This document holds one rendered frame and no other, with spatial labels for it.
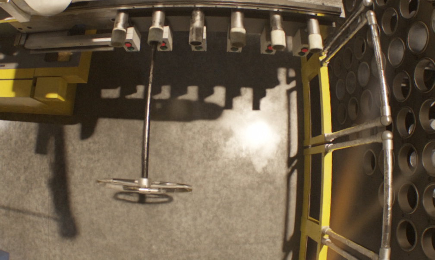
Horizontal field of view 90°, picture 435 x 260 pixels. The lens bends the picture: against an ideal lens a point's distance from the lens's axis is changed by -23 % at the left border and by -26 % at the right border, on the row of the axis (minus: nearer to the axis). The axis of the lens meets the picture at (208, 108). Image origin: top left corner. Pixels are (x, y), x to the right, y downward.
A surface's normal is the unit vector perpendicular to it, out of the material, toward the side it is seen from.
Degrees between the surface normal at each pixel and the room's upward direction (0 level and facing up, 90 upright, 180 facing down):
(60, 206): 0
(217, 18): 90
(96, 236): 0
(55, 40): 0
